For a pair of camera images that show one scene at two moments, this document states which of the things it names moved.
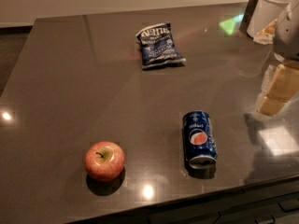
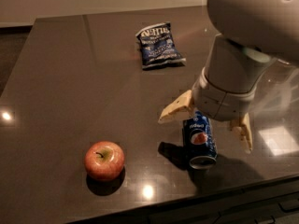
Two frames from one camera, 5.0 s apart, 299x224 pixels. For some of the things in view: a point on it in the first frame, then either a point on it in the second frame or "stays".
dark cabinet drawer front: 272,203 stays
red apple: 105,161 stays
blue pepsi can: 199,140 stays
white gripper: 287,36 → 221,103
